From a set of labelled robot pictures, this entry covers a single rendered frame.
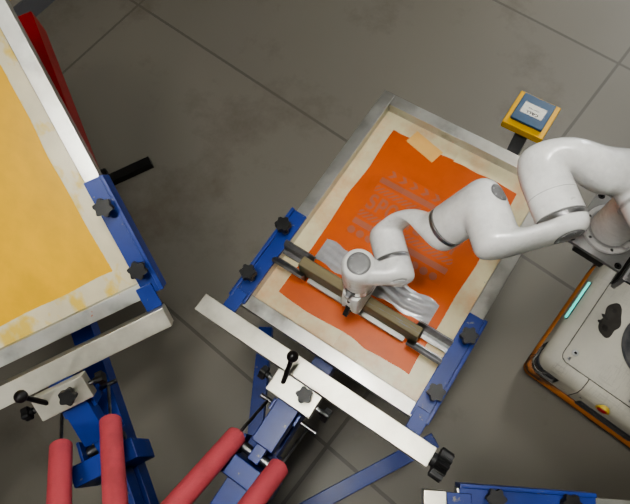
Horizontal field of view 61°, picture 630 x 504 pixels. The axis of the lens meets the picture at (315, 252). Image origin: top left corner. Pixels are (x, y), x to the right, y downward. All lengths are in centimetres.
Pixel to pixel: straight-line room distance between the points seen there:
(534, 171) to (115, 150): 241
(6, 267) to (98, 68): 211
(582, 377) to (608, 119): 139
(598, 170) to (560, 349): 131
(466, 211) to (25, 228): 101
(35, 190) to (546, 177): 111
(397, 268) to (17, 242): 89
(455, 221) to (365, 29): 233
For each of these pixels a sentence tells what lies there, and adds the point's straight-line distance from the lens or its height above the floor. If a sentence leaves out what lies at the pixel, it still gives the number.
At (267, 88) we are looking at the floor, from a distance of 304.
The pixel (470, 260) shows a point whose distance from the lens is 154.
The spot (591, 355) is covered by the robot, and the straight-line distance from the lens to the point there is 229.
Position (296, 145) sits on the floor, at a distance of 281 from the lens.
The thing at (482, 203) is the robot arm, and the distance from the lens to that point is 97.
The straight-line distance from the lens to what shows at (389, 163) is 164.
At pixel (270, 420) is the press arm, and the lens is 135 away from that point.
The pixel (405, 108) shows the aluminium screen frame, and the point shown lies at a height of 99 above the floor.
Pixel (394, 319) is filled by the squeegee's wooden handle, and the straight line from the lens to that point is 135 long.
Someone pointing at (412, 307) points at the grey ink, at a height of 96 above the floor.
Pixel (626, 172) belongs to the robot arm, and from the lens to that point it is 106.
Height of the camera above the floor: 237
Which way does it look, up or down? 69 degrees down
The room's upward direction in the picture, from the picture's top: 12 degrees counter-clockwise
